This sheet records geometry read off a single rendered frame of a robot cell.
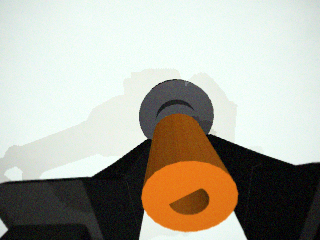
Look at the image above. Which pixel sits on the grey round pedestal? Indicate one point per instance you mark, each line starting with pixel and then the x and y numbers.
pixel 173 97

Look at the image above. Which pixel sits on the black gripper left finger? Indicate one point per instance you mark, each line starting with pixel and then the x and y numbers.
pixel 108 203

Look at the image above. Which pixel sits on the orange knob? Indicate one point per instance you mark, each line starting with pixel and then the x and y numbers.
pixel 186 188

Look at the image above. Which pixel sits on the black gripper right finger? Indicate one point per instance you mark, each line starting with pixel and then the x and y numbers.
pixel 276 200

